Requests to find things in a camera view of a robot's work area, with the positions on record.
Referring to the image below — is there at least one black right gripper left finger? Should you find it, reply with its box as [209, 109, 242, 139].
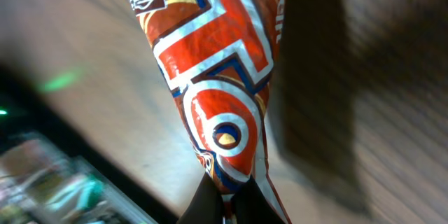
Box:
[176, 174, 224, 224]

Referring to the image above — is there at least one red chocolate bar wrapper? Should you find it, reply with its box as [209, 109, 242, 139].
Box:
[128, 0, 290, 223]

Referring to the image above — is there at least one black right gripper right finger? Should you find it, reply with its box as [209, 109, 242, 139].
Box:
[231, 177, 284, 224]

